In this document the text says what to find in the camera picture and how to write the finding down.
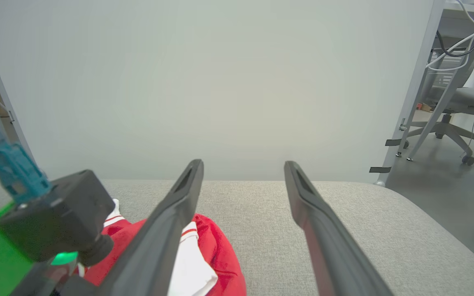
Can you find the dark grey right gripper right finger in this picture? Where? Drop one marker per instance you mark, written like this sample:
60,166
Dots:
327,242

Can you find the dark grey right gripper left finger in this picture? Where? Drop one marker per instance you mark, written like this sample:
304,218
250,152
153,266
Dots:
167,230

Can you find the red and white shirt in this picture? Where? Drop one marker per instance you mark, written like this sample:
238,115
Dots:
220,255

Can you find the black tape strip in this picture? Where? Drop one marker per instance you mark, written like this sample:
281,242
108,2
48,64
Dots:
393,142
380,169

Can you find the white partition panel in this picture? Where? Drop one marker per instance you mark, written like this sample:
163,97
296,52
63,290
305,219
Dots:
220,82

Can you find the grey office chair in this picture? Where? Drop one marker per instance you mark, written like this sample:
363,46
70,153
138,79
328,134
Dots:
467,98

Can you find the white desk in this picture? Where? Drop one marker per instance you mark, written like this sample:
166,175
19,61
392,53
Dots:
459,24

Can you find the dark grey wrist camera box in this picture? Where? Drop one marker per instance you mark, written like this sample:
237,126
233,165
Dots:
60,213

